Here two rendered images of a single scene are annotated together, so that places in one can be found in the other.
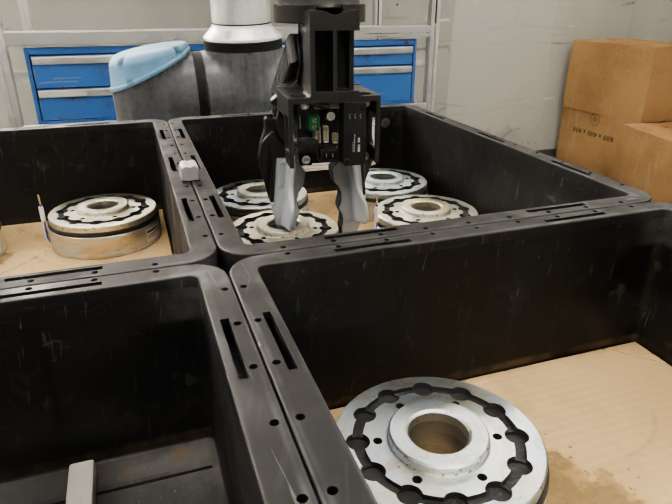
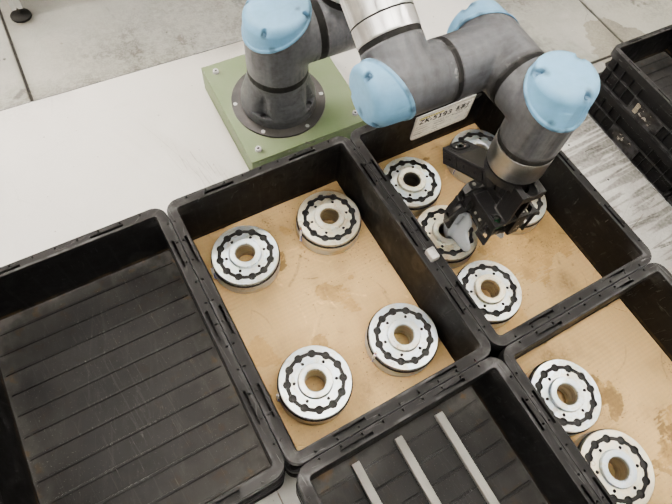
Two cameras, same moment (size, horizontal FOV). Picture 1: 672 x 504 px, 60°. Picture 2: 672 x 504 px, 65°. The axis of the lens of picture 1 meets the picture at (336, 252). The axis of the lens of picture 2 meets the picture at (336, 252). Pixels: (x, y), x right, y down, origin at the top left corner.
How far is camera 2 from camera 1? 65 cm
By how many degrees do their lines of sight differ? 41
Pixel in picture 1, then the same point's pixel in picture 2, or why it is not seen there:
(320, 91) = (510, 218)
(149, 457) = (453, 400)
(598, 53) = not seen: outside the picture
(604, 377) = (607, 326)
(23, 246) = (283, 243)
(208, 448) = (471, 392)
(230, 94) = (344, 41)
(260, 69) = not seen: hidden behind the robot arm
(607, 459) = (609, 375)
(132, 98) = (272, 59)
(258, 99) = not seen: hidden behind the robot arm
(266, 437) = (561, 455)
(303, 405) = (565, 439)
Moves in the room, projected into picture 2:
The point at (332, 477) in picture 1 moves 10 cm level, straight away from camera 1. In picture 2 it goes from (582, 466) to (552, 383)
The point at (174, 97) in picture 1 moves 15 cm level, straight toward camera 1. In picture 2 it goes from (304, 53) to (341, 116)
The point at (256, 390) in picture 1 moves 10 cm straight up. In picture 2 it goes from (549, 435) to (591, 421)
